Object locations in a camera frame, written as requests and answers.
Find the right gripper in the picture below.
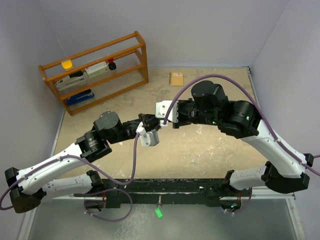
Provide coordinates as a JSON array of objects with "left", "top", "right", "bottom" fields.
[{"left": 169, "top": 97, "right": 219, "bottom": 127}]

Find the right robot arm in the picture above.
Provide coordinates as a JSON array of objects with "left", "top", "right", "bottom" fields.
[{"left": 172, "top": 80, "right": 314, "bottom": 196}]

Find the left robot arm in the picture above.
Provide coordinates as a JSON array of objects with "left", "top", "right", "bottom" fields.
[{"left": 3, "top": 111, "right": 160, "bottom": 214}]

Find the brown spiral notebook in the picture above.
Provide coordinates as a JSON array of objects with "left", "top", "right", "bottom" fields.
[{"left": 169, "top": 72, "right": 184, "bottom": 87}]

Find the blue stapler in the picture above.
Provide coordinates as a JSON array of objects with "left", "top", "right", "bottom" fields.
[{"left": 67, "top": 89, "right": 95, "bottom": 106}]

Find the red black bottle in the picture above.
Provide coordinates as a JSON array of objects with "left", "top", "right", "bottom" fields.
[{"left": 107, "top": 58, "right": 117, "bottom": 71}]

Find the white box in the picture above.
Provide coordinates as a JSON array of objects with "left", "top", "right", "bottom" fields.
[{"left": 85, "top": 61, "right": 109, "bottom": 78}]

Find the wooden shelf rack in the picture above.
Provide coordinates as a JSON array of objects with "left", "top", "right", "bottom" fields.
[{"left": 38, "top": 31, "right": 149, "bottom": 116}]

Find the white black stapler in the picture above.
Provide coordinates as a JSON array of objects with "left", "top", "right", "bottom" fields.
[{"left": 55, "top": 72, "right": 89, "bottom": 91}]

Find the green key tag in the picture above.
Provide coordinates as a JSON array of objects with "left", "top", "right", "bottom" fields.
[{"left": 155, "top": 195, "right": 164, "bottom": 219}]

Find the yellow cap container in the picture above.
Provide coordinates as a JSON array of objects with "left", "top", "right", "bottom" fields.
[{"left": 61, "top": 59, "right": 74, "bottom": 71}]

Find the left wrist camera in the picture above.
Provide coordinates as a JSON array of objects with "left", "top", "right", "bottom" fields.
[{"left": 136, "top": 122, "right": 160, "bottom": 147}]

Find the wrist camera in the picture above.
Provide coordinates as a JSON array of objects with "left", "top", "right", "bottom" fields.
[
  {"left": 155, "top": 100, "right": 179, "bottom": 127},
  {"left": 136, "top": 122, "right": 160, "bottom": 147}
]

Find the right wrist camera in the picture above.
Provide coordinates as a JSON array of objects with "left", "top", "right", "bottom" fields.
[{"left": 155, "top": 100, "right": 179, "bottom": 127}]

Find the black base frame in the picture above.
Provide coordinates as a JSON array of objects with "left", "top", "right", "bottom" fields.
[{"left": 73, "top": 169, "right": 252, "bottom": 209}]

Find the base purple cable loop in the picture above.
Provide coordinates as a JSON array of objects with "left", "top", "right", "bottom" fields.
[{"left": 83, "top": 186, "right": 135, "bottom": 222}]

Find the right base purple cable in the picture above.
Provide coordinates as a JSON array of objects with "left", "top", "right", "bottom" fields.
[{"left": 223, "top": 191, "right": 254, "bottom": 217}]

